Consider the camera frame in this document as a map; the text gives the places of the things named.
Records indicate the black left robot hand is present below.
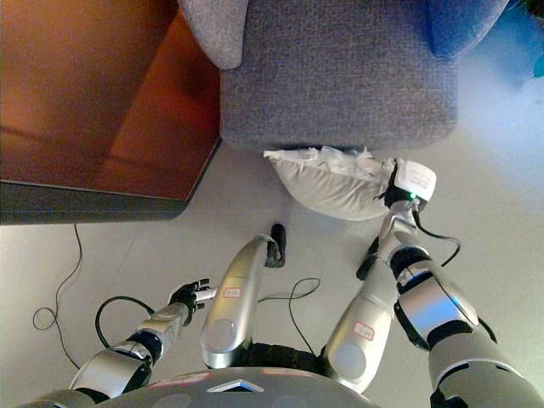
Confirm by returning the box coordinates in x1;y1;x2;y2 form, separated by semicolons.
167;278;218;318

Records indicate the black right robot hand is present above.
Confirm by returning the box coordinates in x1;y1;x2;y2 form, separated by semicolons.
373;156;438;212

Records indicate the white fringed throw pillow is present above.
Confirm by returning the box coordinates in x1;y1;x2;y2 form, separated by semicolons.
262;145;399;222

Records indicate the silver left robot leg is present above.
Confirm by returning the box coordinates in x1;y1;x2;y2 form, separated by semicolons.
199;235;277;369

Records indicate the silver robot leg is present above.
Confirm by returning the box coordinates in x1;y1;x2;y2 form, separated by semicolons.
321;237;400;395
199;235;277;369

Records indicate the black right robot foot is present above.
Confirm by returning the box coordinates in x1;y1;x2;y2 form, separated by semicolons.
355;250;379;281

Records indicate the black robot foot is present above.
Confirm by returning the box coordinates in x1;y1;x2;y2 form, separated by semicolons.
263;221;288;269
355;250;379;281

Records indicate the black left robot foot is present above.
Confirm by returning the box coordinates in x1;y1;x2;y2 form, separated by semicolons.
263;221;288;269

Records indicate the grey robot torso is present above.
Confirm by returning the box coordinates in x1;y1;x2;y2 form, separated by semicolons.
97;342;383;408

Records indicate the grey fabric tub armchair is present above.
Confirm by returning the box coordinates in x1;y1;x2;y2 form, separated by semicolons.
177;0;511;153

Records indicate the silver right robot leg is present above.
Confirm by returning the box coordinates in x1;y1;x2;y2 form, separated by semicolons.
321;237;400;395

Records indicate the reddish brown wooden cabinet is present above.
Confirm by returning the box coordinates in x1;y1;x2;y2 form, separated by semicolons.
0;0;224;226

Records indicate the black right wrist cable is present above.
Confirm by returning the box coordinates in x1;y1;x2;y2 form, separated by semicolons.
414;207;462;269

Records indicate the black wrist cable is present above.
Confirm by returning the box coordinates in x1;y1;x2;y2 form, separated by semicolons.
94;296;156;362
414;207;462;269

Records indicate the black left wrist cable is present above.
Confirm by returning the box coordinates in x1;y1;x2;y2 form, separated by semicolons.
94;296;156;362

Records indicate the thin black floor cable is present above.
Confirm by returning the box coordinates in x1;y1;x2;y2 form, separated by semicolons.
32;224;84;371
257;277;322;354

